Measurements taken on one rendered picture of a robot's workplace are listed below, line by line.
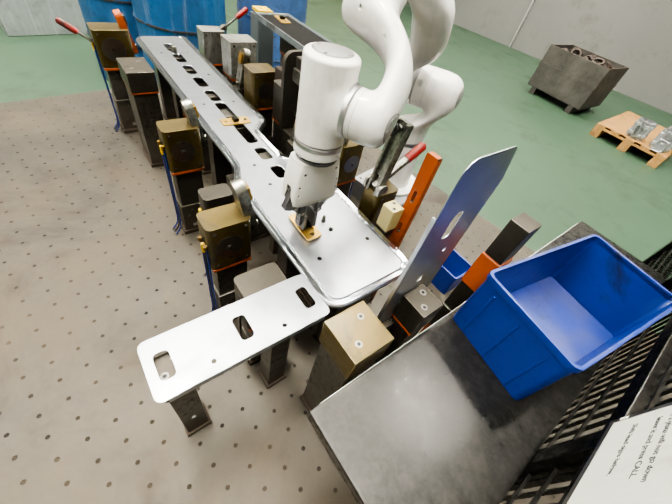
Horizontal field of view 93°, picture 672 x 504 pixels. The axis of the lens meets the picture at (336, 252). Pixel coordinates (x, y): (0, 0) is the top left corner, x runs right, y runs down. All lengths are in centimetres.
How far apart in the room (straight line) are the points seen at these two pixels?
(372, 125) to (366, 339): 31
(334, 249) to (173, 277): 51
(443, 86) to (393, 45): 57
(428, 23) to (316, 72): 49
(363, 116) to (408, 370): 38
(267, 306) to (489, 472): 40
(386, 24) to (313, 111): 15
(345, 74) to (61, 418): 83
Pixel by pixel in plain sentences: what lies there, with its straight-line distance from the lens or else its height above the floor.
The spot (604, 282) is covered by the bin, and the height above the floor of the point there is 110.
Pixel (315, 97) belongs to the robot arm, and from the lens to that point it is 50.
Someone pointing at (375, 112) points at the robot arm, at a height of 130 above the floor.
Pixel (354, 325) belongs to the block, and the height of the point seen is 106.
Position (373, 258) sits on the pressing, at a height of 100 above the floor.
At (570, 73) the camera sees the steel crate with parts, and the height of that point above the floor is 45.
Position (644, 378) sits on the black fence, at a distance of 59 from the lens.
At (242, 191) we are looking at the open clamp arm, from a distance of 61.
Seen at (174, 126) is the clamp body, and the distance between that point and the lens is 93.
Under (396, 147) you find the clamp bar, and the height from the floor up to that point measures 117.
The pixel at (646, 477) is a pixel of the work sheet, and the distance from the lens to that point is 40.
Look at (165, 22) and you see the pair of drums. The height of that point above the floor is 70.
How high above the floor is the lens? 149
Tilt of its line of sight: 47 degrees down
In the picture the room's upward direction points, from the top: 16 degrees clockwise
